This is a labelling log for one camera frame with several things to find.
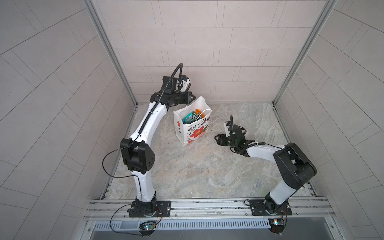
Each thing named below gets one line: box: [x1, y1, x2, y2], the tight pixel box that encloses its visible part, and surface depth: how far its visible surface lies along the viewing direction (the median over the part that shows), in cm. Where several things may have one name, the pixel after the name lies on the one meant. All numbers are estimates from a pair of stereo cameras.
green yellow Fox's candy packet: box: [181, 111, 199, 124], surface depth 93 cm
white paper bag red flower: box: [173, 96, 213, 146], surface depth 84 cm
